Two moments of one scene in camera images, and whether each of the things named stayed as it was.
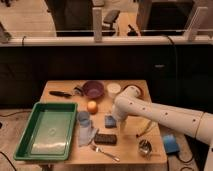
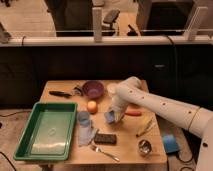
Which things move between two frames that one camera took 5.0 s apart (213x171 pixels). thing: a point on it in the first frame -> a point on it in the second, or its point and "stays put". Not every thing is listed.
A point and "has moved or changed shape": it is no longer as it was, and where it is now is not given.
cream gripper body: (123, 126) -> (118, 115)
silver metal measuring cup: (145, 147) stays put
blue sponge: (110, 121) has moved or changed shape
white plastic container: (113, 89) stays put
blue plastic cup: (83, 118) stays put
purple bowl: (93, 89) stays put
